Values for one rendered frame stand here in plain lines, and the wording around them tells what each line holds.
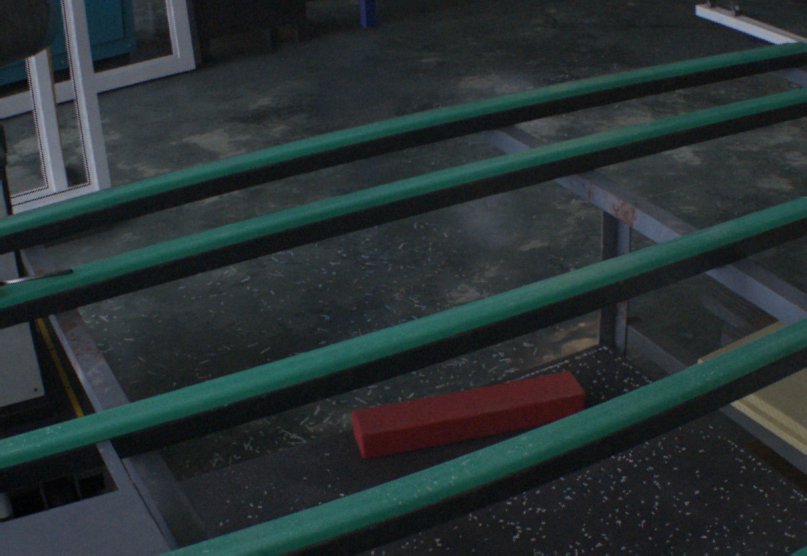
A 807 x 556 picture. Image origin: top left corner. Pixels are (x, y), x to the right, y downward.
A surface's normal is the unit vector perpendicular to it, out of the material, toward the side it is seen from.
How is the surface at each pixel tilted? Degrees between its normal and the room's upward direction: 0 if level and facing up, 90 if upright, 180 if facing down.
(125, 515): 0
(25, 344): 90
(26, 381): 90
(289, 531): 0
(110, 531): 0
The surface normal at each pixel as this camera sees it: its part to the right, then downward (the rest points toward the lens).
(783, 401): -0.06, -0.89
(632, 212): -0.89, 0.25
